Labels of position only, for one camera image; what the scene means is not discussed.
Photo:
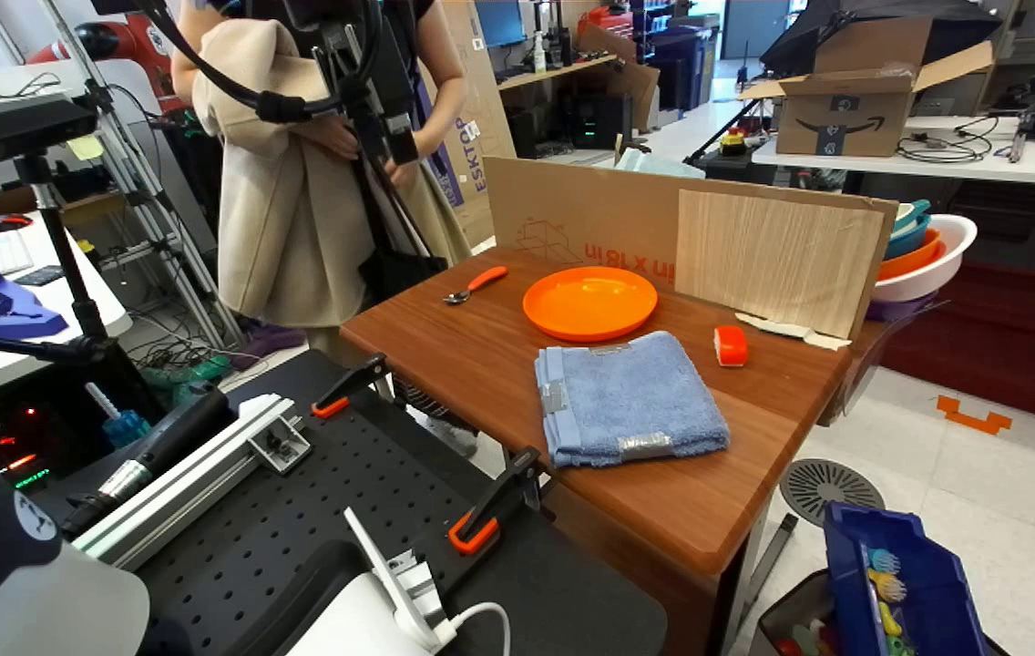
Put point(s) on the silver metal stand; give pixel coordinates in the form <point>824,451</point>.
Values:
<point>153,195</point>

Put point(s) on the white side table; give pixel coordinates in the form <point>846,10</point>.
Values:
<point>10,260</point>

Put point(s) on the aluminium profile rail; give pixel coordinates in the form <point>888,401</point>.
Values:
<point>193,468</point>

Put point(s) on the beige coat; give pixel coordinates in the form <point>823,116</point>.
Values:
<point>287,232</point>

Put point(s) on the white rounded housing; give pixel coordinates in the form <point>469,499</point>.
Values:
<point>349,623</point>

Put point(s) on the black control box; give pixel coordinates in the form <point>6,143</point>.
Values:
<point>10,441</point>

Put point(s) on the black storage bin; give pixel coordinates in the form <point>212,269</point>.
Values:
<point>794,623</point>

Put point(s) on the black camera on tripod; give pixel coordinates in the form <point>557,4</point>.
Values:
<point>12,124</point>

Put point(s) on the blue storage bin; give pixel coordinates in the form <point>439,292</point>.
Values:
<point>859,569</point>

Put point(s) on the white plastic bowl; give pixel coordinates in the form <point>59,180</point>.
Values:
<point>939,277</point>

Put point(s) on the brown cardboard backdrop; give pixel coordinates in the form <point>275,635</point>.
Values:
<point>576,214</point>

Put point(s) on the black perforated breadboard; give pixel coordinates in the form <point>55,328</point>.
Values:
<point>299,513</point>

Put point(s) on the orange plastic plate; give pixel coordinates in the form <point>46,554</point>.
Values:
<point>592,301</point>

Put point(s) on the open cardboard shipping box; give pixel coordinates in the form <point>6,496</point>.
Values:
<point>846,112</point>

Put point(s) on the orange plastic bowl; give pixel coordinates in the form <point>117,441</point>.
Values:
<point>914,255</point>

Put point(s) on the black orange bar clamp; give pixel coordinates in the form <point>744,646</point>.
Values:
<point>349,388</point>
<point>481,514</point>

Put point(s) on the black tripod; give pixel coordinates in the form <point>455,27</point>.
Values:
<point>67,273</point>

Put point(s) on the teal plastic bowl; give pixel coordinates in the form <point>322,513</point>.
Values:
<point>910,225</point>

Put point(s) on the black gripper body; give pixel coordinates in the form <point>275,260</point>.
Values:
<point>373,86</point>

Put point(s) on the blue terry towel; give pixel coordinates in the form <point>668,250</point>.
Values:
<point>628,395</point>

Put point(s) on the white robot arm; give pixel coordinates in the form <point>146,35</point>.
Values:
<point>10,605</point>

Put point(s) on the person in dark shirt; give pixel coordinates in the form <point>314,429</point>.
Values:
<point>441,86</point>

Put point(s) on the small orange cylinder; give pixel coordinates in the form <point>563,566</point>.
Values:
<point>730,349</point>

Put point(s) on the light wooden slat board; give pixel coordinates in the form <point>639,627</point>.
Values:
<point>773,260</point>

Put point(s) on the round grey floor grille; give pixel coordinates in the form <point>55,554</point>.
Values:
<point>832,490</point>

